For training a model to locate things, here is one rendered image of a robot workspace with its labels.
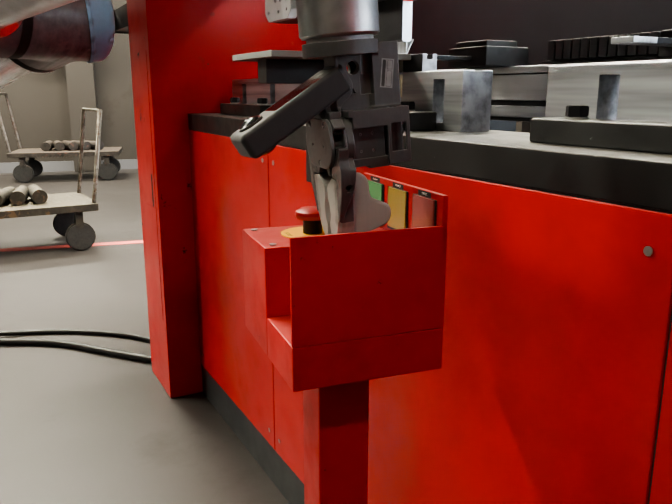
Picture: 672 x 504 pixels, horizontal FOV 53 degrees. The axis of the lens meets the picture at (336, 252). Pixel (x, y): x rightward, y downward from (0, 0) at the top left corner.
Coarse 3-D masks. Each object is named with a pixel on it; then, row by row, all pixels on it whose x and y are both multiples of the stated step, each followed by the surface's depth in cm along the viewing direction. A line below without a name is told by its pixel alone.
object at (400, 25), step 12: (396, 0) 119; (384, 12) 123; (396, 12) 120; (408, 12) 119; (384, 24) 124; (396, 24) 120; (408, 24) 119; (384, 36) 124; (396, 36) 121; (408, 36) 120
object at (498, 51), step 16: (464, 48) 134; (480, 48) 130; (496, 48) 130; (512, 48) 131; (528, 48) 133; (448, 64) 139; (464, 64) 135; (480, 64) 130; (496, 64) 130; (512, 64) 132
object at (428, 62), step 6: (414, 54) 116; (420, 54) 114; (426, 54) 114; (432, 54) 115; (408, 60) 117; (414, 60) 116; (420, 60) 114; (426, 60) 114; (432, 60) 115; (408, 66) 118; (414, 66) 116; (420, 66) 115; (426, 66) 114; (432, 66) 115
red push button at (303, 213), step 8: (304, 208) 75; (312, 208) 75; (296, 216) 75; (304, 216) 74; (312, 216) 74; (304, 224) 75; (312, 224) 75; (320, 224) 75; (304, 232) 76; (312, 232) 75; (320, 232) 76
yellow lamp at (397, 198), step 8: (392, 192) 74; (400, 192) 73; (392, 200) 75; (400, 200) 73; (392, 208) 75; (400, 208) 73; (392, 216) 75; (400, 216) 73; (392, 224) 75; (400, 224) 73
